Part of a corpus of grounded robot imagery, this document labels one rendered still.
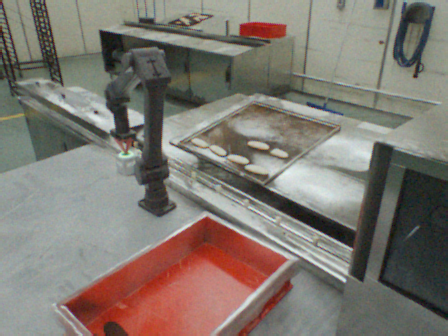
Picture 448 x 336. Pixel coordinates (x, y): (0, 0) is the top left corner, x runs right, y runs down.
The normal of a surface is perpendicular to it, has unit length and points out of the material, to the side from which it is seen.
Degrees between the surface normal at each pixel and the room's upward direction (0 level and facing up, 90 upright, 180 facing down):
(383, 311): 91
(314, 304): 0
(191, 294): 0
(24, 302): 0
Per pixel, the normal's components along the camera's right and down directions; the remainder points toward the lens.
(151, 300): 0.00, -0.88
